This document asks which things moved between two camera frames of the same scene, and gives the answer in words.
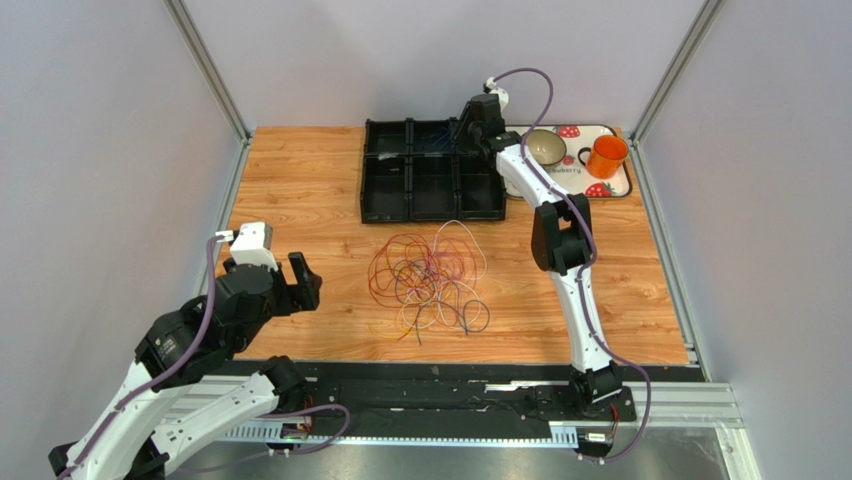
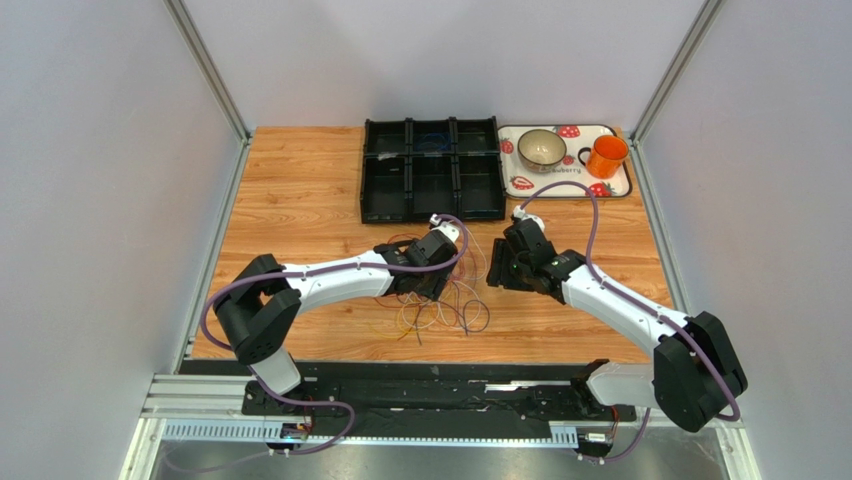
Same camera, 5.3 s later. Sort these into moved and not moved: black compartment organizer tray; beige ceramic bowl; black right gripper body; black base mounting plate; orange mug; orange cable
Moved: black right gripper body; orange cable
Not moved: beige ceramic bowl; black base mounting plate; orange mug; black compartment organizer tray
